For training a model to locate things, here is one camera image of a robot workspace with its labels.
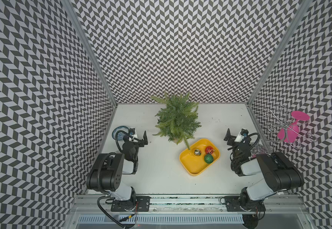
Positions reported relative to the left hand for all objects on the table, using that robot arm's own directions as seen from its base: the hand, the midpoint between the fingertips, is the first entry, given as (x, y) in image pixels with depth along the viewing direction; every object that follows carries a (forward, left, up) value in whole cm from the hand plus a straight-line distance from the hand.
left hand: (137, 131), depth 91 cm
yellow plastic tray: (-15, -35, -10) cm, 39 cm away
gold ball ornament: (-12, -38, -5) cm, 40 cm away
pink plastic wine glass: (-15, -77, +20) cm, 81 cm away
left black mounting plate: (-39, -7, -10) cm, 41 cm away
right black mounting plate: (-39, -53, -9) cm, 67 cm away
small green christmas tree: (-7, -26, +20) cm, 33 cm away
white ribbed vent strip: (-45, -17, -10) cm, 49 cm away
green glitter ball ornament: (-16, -44, -5) cm, 47 cm away
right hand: (-2, -62, +1) cm, 62 cm away
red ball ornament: (-11, -45, -4) cm, 47 cm away
